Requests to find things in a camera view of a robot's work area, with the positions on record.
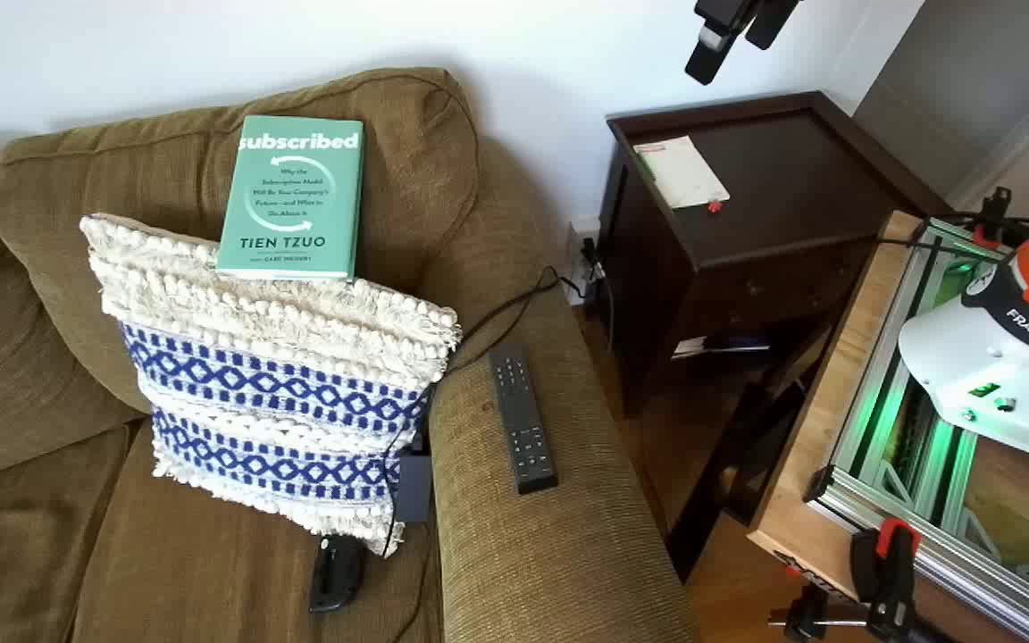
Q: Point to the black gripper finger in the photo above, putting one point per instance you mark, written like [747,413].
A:
[711,40]
[770,17]

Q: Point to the grey remote control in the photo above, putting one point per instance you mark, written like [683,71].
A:
[524,416]

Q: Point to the white paper card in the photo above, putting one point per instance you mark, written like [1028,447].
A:
[681,170]

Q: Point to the small red object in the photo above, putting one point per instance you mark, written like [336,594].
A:
[716,208]

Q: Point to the dark wooden side table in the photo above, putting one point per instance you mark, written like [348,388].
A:
[776,235]

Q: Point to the white item under table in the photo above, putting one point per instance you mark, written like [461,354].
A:
[689,347]

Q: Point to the brown sofa back cushion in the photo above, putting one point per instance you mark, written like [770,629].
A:
[418,165]

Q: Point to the light wooden board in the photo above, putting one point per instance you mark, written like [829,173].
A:
[847,378]

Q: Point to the green Subscribed book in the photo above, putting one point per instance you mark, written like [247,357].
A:
[291,202]

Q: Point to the dark grey flat pouch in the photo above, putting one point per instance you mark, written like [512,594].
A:
[412,485]

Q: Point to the brown fabric sofa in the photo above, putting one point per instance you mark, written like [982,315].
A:
[537,558]

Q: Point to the black orange bar clamp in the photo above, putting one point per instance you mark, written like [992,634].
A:
[888,572]

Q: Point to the white blue patterned pillow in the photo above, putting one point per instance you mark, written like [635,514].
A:
[267,378]

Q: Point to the small black bar clamp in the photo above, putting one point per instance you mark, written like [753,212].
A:
[811,612]

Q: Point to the black computer mouse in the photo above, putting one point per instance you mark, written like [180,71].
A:
[336,572]

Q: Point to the wall outlet with plug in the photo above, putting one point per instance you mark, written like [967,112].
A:
[586,269]

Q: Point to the aluminium profile robot frame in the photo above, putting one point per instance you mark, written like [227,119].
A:
[895,439]

